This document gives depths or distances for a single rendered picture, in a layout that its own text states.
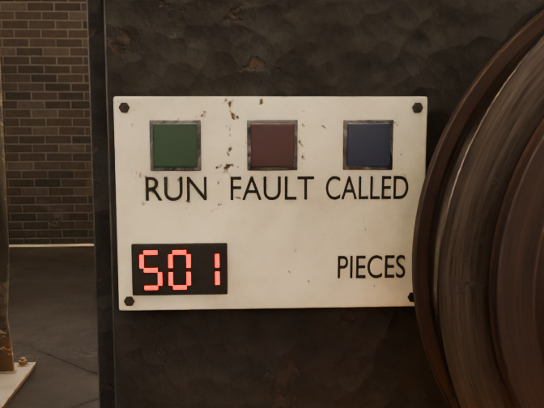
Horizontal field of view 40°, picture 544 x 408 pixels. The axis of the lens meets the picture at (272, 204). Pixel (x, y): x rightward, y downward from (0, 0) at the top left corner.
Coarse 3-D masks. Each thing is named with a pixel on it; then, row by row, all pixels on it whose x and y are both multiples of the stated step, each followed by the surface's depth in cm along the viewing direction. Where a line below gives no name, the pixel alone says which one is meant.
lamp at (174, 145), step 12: (156, 132) 61; (168, 132) 61; (180, 132) 61; (192, 132) 61; (156, 144) 61; (168, 144) 61; (180, 144) 61; (192, 144) 61; (156, 156) 61; (168, 156) 61; (180, 156) 61; (192, 156) 61
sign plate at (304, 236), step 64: (128, 128) 61; (320, 128) 62; (128, 192) 62; (192, 192) 62; (256, 192) 62; (320, 192) 63; (384, 192) 63; (128, 256) 63; (192, 256) 63; (256, 256) 63; (320, 256) 64; (384, 256) 64
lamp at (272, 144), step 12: (252, 132) 61; (264, 132) 61; (276, 132) 61; (288, 132) 62; (252, 144) 62; (264, 144) 62; (276, 144) 62; (288, 144) 62; (252, 156) 62; (264, 156) 62; (276, 156) 62; (288, 156) 62
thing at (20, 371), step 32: (0, 64) 323; (0, 96) 323; (0, 128) 325; (0, 160) 327; (0, 192) 329; (0, 224) 331; (0, 256) 332; (0, 288) 334; (0, 320) 335; (0, 352) 338; (0, 384) 326
